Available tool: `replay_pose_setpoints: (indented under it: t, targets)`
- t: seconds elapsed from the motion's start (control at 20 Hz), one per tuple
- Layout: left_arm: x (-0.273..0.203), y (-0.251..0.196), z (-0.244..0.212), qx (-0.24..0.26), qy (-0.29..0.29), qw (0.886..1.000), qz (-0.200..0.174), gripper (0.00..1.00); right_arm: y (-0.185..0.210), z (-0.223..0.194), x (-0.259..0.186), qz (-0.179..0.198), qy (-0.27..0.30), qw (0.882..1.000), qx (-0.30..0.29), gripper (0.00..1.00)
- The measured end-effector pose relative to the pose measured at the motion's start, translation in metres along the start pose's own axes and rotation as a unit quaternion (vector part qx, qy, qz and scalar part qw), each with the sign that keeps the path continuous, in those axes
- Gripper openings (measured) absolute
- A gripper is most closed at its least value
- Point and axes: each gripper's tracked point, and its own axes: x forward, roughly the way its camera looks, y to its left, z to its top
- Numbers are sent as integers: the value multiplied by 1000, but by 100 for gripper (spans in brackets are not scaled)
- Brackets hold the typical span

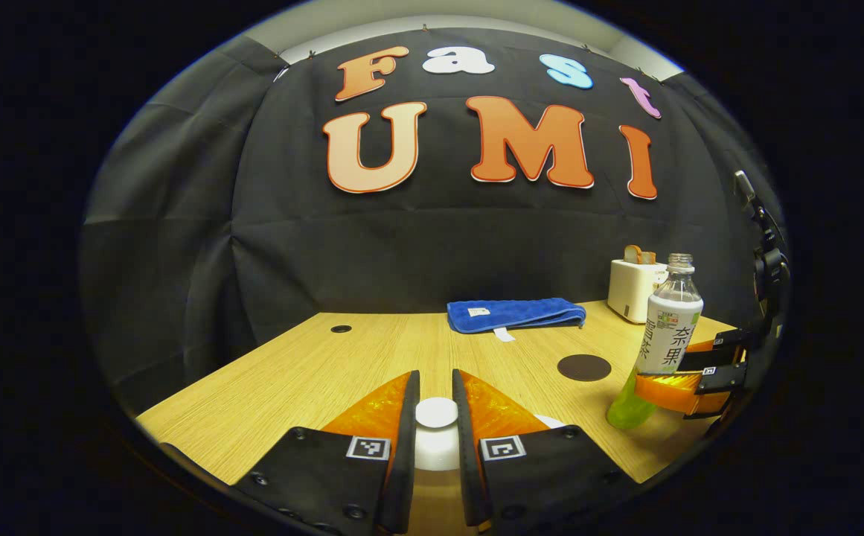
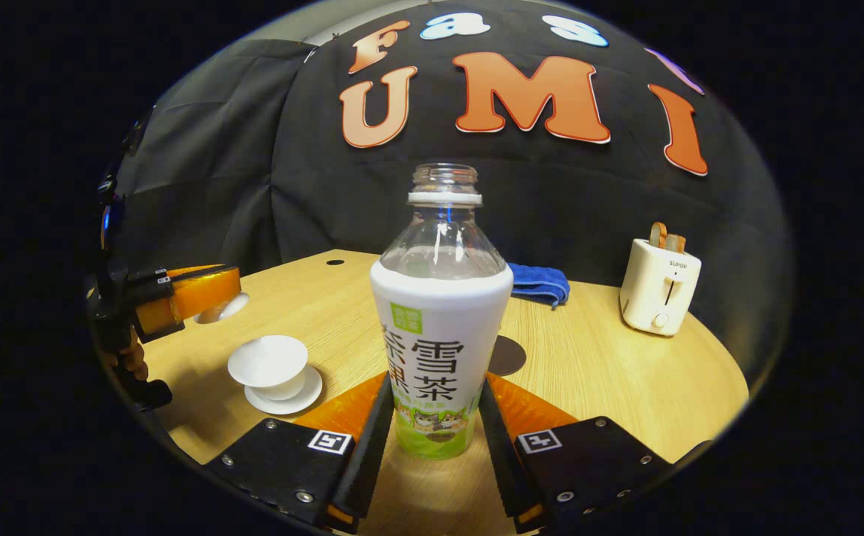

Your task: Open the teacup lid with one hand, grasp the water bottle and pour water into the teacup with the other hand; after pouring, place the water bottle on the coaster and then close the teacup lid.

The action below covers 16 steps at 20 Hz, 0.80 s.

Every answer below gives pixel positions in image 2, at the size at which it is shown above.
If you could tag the clear water bottle white label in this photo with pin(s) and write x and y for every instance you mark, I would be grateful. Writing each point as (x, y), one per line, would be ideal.
(439, 327)

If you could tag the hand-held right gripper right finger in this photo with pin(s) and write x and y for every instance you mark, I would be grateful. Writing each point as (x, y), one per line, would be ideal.
(497, 454)

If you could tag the white teacup lid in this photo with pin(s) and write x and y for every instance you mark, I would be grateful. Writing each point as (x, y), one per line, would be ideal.
(225, 309)

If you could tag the white toaster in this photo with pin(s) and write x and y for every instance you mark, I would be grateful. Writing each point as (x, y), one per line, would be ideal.
(655, 290)

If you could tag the toasted bread slice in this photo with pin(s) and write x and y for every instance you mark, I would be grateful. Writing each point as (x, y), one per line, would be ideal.
(676, 243)
(657, 234)

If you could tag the white saucer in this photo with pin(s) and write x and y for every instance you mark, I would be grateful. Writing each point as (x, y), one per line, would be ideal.
(286, 406)

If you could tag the blue towel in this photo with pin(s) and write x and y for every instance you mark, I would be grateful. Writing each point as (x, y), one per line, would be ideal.
(539, 283)

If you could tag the white teacup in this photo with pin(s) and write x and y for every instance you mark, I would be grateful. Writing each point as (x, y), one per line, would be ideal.
(268, 361)

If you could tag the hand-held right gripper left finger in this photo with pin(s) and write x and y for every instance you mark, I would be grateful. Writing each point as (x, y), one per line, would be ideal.
(372, 454)

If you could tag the black backdrop cloth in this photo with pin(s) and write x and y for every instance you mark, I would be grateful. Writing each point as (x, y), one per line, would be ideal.
(551, 193)

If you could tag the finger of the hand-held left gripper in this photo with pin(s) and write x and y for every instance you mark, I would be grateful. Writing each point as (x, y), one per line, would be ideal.
(186, 271)
(201, 294)

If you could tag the dark round coaster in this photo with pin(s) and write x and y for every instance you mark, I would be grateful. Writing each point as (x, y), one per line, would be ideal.
(507, 356)

